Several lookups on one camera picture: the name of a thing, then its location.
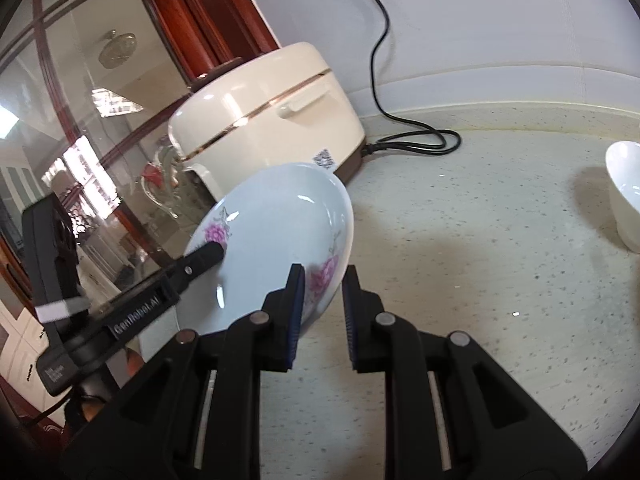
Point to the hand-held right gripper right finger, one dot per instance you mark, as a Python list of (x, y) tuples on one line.
[(352, 320)]

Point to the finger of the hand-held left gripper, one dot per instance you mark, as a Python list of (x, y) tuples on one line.
[(197, 262)]

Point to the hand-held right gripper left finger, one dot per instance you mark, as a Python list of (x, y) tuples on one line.
[(295, 320)]

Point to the medium white floral plate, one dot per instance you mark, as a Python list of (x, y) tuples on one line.
[(270, 225)]

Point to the large plain white bowl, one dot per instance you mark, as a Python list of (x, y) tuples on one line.
[(627, 195)]

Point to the cream rice cooker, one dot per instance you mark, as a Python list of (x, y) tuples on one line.
[(270, 110)]

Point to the wooden framed glass door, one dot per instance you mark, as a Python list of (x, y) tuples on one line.
[(75, 60)]

